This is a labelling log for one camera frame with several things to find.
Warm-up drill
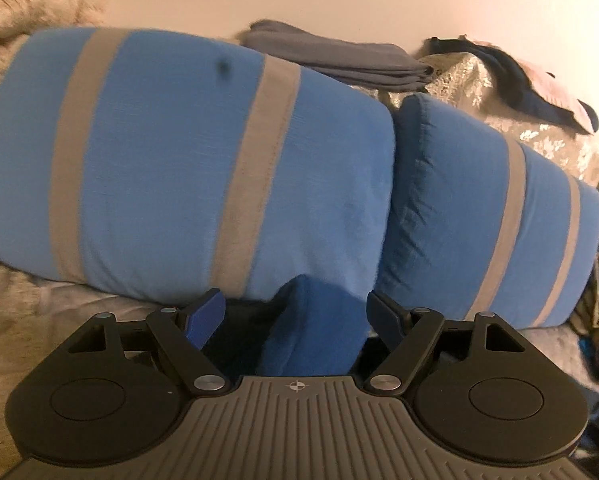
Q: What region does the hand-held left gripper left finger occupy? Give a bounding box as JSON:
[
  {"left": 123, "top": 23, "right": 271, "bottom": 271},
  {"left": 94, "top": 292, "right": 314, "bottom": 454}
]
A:
[{"left": 60, "top": 288, "right": 229, "bottom": 394}]

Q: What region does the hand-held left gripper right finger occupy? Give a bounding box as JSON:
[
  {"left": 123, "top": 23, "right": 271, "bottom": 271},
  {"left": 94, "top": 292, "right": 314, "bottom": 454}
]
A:
[{"left": 364, "top": 290, "right": 526, "bottom": 394}]

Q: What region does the blue and navy fleece jacket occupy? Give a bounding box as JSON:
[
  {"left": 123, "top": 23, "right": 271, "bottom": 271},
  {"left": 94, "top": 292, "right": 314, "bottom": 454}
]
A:
[{"left": 204, "top": 275, "right": 375, "bottom": 377}]

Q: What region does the blue pillow with grey stripes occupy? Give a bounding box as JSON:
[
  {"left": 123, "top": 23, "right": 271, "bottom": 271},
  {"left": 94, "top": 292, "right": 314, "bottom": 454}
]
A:
[
  {"left": 0, "top": 27, "right": 396, "bottom": 306},
  {"left": 377, "top": 92, "right": 599, "bottom": 328}
]

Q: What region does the striped woven bag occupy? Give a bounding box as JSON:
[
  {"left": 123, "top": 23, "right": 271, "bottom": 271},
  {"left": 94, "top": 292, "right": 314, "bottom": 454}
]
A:
[{"left": 572, "top": 240, "right": 599, "bottom": 351}]

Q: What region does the floral lace bedcover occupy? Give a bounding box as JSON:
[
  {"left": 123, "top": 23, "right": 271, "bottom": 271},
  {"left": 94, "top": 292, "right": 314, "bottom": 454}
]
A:
[{"left": 379, "top": 52, "right": 599, "bottom": 196}]

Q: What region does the folded navy garment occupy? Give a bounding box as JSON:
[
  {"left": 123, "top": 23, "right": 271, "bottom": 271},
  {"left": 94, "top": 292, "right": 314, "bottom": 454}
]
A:
[{"left": 424, "top": 35, "right": 599, "bottom": 136}]

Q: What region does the folded grey cloth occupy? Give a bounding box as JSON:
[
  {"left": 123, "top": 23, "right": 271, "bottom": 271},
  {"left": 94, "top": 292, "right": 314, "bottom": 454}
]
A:
[{"left": 240, "top": 19, "right": 433, "bottom": 92}]

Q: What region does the folded pink garment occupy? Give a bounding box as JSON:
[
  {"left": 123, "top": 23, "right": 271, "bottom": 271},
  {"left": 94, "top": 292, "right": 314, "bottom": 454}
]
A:
[{"left": 514, "top": 57, "right": 593, "bottom": 126}]

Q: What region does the beige crinkled blanket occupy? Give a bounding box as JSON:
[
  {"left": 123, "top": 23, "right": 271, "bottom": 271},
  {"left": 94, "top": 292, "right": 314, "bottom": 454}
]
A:
[{"left": 0, "top": 0, "right": 105, "bottom": 97}]

